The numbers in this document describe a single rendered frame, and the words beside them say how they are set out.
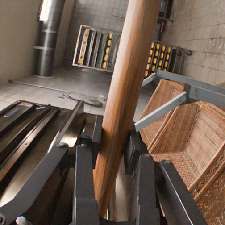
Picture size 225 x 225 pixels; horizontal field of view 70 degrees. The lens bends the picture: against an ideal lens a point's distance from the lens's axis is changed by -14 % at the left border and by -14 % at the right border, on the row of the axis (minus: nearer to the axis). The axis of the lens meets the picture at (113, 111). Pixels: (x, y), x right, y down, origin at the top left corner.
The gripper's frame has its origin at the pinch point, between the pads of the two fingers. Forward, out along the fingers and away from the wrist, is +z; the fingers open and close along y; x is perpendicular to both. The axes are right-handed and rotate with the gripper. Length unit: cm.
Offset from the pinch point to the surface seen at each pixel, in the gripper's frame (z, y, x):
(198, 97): 37.5, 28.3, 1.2
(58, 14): 295, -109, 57
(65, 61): 500, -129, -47
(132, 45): -1.1, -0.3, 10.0
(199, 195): 28, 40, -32
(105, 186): -1.1, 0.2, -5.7
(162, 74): 85, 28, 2
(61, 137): 71, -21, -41
